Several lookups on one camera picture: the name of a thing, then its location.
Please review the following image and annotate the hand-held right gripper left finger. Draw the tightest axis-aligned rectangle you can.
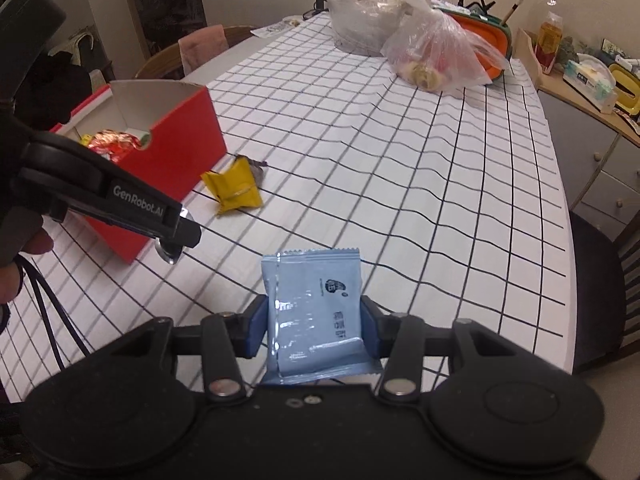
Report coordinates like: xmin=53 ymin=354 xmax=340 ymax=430
xmin=107 ymin=294 xmax=268 ymax=403

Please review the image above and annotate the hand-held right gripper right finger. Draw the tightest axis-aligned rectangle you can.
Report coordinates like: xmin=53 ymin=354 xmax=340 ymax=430
xmin=360 ymin=295 xmax=521 ymax=403

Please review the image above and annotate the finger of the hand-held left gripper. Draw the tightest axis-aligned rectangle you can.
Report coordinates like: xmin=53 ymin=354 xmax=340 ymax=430
xmin=149 ymin=212 xmax=202 ymax=252

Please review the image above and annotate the red snack bag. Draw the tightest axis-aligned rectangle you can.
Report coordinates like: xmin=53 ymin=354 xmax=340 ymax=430
xmin=80 ymin=129 xmax=146 ymax=163

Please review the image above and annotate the light blue snack packet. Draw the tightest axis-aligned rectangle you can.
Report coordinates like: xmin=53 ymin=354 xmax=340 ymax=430
xmin=260 ymin=249 xmax=383 ymax=386

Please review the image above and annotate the red cardboard box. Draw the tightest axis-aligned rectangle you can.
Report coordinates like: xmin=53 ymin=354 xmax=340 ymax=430
xmin=47 ymin=79 xmax=228 ymax=265

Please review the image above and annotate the clear plastic bag of snacks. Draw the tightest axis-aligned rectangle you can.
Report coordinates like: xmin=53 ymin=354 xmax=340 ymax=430
xmin=382 ymin=7 xmax=511 ymax=96

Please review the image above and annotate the person's left hand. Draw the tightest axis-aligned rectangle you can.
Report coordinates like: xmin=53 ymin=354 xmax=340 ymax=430
xmin=0 ymin=209 xmax=52 ymax=306

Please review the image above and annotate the gold yellow snack packet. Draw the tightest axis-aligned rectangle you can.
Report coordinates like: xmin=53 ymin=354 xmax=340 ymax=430
xmin=200 ymin=156 xmax=266 ymax=216

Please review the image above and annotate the black cloth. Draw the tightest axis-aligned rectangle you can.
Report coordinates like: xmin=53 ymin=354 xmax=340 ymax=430
xmin=30 ymin=50 xmax=108 ymax=131

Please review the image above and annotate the round-back wooden chair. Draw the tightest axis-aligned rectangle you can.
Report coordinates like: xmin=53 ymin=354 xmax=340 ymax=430
xmin=134 ymin=25 xmax=261 ymax=81

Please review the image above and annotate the white checked tablecloth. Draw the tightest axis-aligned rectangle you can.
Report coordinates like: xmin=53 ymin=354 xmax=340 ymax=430
xmin=0 ymin=10 xmax=573 ymax=411

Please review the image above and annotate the pink cloth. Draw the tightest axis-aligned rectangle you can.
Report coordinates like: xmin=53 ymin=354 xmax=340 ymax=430
xmin=179 ymin=24 xmax=231 ymax=73

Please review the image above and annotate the small white paper packet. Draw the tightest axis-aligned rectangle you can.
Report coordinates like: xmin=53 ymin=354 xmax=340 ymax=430
xmin=250 ymin=17 xmax=301 ymax=38

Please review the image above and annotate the wooden slat-back chair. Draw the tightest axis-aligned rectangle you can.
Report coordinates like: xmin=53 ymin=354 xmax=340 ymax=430
xmin=569 ymin=210 xmax=640 ymax=376

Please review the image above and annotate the grey drawer cabinet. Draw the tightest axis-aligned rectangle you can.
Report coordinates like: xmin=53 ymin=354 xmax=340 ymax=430
xmin=537 ymin=67 xmax=640 ymax=241

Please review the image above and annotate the clear plastic bag with bowl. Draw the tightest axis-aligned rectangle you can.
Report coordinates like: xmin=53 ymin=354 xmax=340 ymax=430
xmin=312 ymin=0 xmax=436 ymax=56

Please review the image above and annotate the orange collapsible basin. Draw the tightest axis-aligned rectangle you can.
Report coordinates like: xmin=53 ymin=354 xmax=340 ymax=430
xmin=432 ymin=2 xmax=513 ymax=81

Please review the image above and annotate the tissue box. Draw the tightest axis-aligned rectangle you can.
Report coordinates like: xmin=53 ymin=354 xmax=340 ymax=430
xmin=562 ymin=52 xmax=621 ymax=113

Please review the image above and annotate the yellow liquid bottle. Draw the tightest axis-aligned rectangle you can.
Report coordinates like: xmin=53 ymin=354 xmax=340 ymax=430
xmin=535 ymin=0 xmax=563 ymax=73

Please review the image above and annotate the yellow plastic holder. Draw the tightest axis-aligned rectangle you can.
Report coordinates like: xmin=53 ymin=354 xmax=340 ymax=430
xmin=607 ymin=62 xmax=640 ymax=116

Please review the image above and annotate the black cable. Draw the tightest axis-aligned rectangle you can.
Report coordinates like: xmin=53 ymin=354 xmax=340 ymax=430
xmin=30 ymin=280 xmax=65 ymax=372
xmin=22 ymin=257 xmax=93 ymax=356

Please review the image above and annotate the dark framed wall hanging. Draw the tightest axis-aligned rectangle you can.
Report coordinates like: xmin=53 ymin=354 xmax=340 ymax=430
xmin=122 ymin=0 xmax=208 ymax=58

